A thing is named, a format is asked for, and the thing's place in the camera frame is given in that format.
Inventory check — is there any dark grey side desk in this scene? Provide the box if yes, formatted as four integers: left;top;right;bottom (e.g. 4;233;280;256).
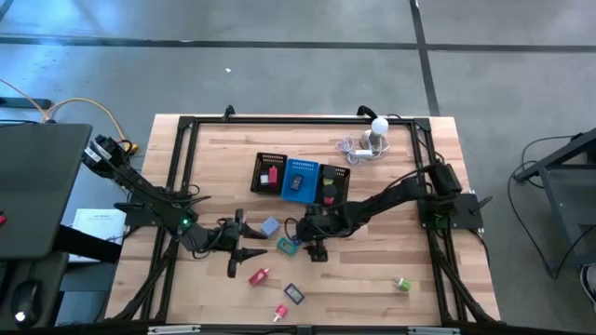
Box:
0;122;93;260

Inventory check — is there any yellow extension cable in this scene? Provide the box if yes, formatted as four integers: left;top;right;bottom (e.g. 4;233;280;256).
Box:
44;97;139;154

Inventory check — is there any person's shoe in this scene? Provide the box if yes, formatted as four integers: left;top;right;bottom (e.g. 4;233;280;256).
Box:
579;262;596;303

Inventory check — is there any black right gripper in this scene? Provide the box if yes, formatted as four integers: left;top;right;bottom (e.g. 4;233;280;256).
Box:
297;207;348;262

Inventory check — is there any black mouse pad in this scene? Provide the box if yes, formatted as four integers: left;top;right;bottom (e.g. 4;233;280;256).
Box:
0;253;71;327

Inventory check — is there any black floor cable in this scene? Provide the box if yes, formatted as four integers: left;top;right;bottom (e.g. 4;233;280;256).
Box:
508;133;596;280

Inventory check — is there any black plastic basket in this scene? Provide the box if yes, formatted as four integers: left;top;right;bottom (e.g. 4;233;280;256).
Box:
250;152;289;195
315;163;352;208

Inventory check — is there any white lamp cable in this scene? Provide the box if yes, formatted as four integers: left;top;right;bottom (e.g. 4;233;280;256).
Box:
335;134;390;167

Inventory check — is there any pink bottle upper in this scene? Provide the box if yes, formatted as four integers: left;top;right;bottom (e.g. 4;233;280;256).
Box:
248;267;271;288

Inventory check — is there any blue plastic basket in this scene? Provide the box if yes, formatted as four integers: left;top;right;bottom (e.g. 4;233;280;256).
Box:
280;158;321;205

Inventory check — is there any black side table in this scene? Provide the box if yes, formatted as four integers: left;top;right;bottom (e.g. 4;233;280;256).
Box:
514;127;596;271

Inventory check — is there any white bulb table lamp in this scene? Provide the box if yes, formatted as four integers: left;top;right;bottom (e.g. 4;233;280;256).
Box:
359;116;390;151

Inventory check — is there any black computer mouse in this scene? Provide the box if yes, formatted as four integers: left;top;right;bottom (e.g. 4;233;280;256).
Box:
11;278;41;327

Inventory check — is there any white paper booklet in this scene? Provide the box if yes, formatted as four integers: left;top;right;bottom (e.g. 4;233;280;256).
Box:
72;208;128;264

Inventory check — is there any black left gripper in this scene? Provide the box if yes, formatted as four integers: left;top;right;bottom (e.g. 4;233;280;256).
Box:
211;208;269;279

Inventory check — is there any red sand hourglass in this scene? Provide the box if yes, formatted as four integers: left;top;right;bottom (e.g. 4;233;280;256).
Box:
321;183;338;207

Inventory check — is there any silver metal bracket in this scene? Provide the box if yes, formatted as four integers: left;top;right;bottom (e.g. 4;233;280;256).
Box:
147;325;201;335
408;327;461;335

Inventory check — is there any grey cube charger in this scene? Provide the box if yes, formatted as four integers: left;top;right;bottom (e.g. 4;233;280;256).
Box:
259;216;282;237

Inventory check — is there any black aluminium rig frame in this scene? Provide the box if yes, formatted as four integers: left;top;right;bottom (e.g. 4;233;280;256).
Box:
111;114;499;327

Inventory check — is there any teal digital clock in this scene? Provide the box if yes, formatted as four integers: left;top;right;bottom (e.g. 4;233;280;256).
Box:
276;236;299;257

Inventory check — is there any black floor bar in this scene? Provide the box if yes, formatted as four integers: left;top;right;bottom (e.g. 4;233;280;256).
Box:
0;96;52;111

